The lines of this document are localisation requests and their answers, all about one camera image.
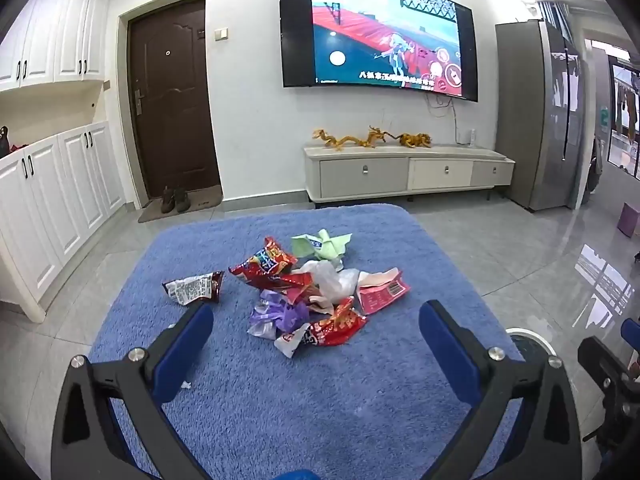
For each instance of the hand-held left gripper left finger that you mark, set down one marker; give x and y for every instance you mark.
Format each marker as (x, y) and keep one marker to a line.
(185, 355)

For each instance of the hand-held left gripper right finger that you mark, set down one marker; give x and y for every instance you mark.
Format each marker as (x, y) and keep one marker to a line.
(450, 352)

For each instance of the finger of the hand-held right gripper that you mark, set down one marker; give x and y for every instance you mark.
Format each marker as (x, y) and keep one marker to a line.
(632, 337)

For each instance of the small dark red wrapper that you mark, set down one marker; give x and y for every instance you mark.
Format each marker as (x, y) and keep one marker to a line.
(192, 289)

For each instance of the white round trash bin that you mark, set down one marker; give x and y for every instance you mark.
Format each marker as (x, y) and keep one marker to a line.
(527, 341)

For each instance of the pink snack wrapper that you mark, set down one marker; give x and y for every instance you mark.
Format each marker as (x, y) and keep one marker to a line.
(380, 295)

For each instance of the purple plastic wrapper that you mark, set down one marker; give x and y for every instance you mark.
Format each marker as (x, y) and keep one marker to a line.
(275, 312)

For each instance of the large red snack bag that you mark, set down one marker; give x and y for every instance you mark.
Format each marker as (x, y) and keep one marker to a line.
(265, 265)

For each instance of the red and white snack wrapper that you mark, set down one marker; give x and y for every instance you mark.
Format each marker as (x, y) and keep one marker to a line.
(330, 331)

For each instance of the white plastic bag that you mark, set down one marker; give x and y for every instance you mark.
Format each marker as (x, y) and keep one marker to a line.
(330, 280)

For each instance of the green wrapper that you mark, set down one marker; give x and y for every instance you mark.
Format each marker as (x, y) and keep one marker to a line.
(325, 245)

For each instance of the purple stool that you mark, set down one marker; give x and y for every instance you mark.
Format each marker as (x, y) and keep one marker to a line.
(629, 220)

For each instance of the blue fluffy rug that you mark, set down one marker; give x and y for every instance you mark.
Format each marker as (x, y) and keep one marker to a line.
(310, 410)

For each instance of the brown doormat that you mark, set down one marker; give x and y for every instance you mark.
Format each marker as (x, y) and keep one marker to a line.
(205, 200)

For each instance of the white and grey television stand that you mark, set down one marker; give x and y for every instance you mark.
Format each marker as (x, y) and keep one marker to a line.
(400, 170)

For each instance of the white lower cabinet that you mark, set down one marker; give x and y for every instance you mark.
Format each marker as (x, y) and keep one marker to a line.
(55, 210)

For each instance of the glass balcony door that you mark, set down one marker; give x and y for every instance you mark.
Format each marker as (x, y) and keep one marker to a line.
(625, 120)

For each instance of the grey refrigerator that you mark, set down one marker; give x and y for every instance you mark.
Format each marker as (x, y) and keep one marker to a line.
(535, 120)

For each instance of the dark brown entrance door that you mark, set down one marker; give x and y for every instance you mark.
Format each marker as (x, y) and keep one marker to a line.
(172, 110)

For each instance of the red cloth item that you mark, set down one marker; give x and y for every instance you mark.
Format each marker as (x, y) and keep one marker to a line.
(19, 148)

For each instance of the dark handbag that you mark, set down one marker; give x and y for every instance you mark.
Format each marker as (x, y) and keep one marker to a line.
(4, 142)

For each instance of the wall light switch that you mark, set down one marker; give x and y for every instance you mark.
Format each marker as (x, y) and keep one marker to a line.
(220, 34)

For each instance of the wall-mounted television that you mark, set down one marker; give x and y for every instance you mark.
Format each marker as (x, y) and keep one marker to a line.
(380, 35)

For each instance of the white upper wall cabinet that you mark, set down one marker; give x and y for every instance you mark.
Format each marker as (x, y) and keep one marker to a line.
(55, 35)

